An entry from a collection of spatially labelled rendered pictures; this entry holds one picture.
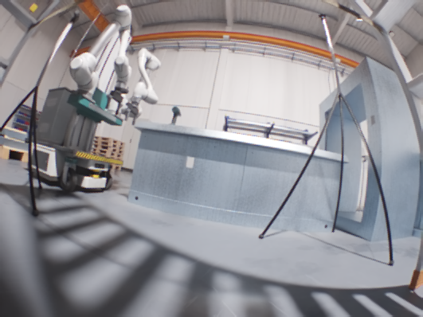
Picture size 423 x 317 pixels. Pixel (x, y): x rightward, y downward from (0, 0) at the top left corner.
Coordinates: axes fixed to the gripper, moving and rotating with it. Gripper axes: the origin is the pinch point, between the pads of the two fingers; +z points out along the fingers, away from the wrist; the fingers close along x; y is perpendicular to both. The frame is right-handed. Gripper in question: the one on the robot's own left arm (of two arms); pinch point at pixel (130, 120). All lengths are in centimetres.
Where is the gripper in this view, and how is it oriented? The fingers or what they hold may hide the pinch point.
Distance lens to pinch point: 164.4
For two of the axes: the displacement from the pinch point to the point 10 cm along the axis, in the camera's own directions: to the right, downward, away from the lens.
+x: 0.9, 1.3, 9.9
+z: -1.6, 9.8, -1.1
